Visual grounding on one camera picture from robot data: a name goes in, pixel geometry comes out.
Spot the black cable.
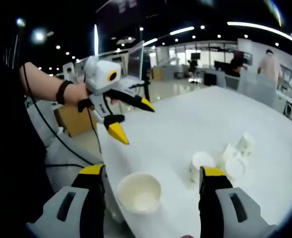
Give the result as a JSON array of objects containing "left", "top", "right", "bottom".
[
  {"left": 86, "top": 108, "right": 103, "bottom": 153},
  {"left": 23, "top": 63, "right": 104, "bottom": 171}
]

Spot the dark wall screen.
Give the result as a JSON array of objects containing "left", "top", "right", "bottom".
[{"left": 232, "top": 51, "right": 254, "bottom": 66}]

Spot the black equipment stand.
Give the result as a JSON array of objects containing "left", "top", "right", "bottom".
[{"left": 188, "top": 52, "right": 202, "bottom": 78}]

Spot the large cardboard box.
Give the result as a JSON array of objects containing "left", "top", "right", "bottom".
[{"left": 54, "top": 104, "right": 98, "bottom": 138}]

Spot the group of round ceiling downlights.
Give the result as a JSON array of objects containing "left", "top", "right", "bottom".
[{"left": 46, "top": 24, "right": 281, "bottom": 72}]

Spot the black wristband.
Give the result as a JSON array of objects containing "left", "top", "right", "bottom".
[{"left": 56, "top": 79, "right": 74, "bottom": 105}]

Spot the black office chair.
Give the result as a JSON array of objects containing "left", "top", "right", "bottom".
[{"left": 203, "top": 73, "right": 218, "bottom": 87}]

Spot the white table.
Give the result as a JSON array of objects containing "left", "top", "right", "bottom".
[{"left": 96, "top": 85, "right": 292, "bottom": 238}]

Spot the clear acrylic panel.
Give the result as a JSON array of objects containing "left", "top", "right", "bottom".
[{"left": 127, "top": 41, "right": 146, "bottom": 80}]

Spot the person's dark-clothed torso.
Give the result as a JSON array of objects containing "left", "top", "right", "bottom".
[{"left": 0, "top": 57, "right": 50, "bottom": 224}]

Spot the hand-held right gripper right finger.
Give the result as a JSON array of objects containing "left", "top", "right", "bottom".
[{"left": 199, "top": 165, "right": 278, "bottom": 238}]

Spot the grey desk partition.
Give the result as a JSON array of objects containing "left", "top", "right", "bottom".
[{"left": 237, "top": 72, "right": 278, "bottom": 108}]

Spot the person's left hand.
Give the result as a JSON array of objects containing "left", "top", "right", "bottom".
[{"left": 68, "top": 83, "right": 91, "bottom": 106}]

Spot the white printed paper cup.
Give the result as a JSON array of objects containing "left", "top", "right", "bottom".
[
  {"left": 190, "top": 151, "right": 217, "bottom": 183},
  {"left": 116, "top": 172, "right": 162, "bottom": 214},
  {"left": 237, "top": 131, "right": 256, "bottom": 157},
  {"left": 221, "top": 143, "right": 242, "bottom": 164},
  {"left": 224, "top": 158, "right": 246, "bottom": 184}
]

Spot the curved ceiling light strip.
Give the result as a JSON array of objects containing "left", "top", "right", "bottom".
[{"left": 226, "top": 21, "right": 292, "bottom": 46}]

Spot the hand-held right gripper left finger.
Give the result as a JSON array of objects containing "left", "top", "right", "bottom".
[{"left": 26, "top": 163, "right": 106, "bottom": 238}]

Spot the white grey furniture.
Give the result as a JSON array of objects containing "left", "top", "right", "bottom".
[{"left": 26, "top": 99, "right": 106, "bottom": 196}]

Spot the vertical white light tube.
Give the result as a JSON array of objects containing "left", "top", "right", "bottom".
[{"left": 94, "top": 23, "right": 99, "bottom": 57}]

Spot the small cardboard box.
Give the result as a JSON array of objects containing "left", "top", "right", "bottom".
[{"left": 151, "top": 68, "right": 163, "bottom": 80}]

